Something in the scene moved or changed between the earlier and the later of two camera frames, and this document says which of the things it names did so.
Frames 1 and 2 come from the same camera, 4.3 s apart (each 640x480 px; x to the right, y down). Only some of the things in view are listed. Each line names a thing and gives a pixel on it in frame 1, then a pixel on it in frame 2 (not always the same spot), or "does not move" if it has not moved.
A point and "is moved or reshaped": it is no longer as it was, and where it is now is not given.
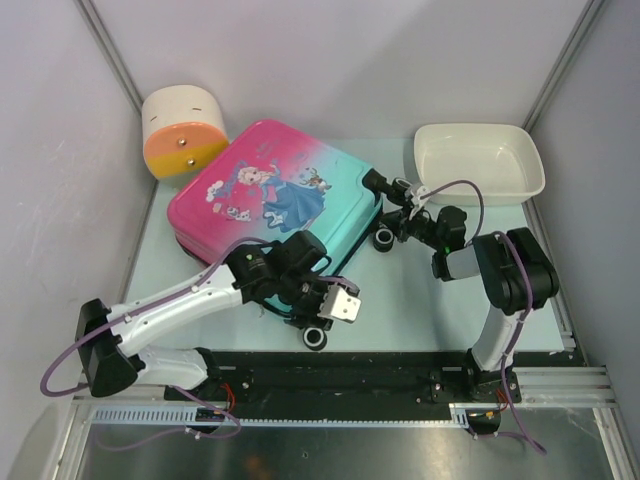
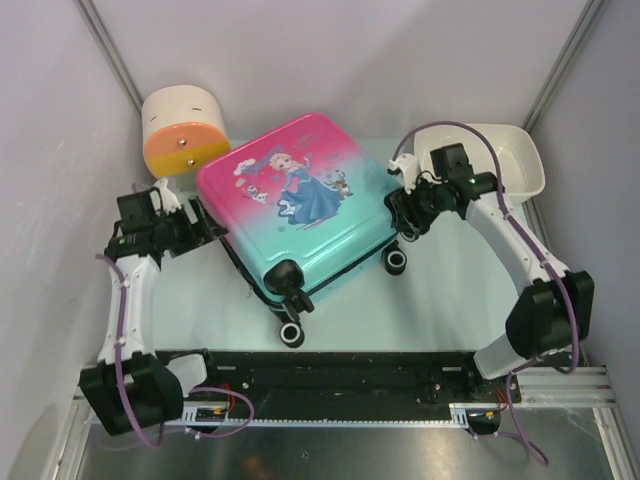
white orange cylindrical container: x=183 y=132 does not move
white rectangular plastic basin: x=502 y=158 does not move
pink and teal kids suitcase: x=274 y=181 is moved or reshaped
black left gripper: x=308 y=317 -> x=194 y=234
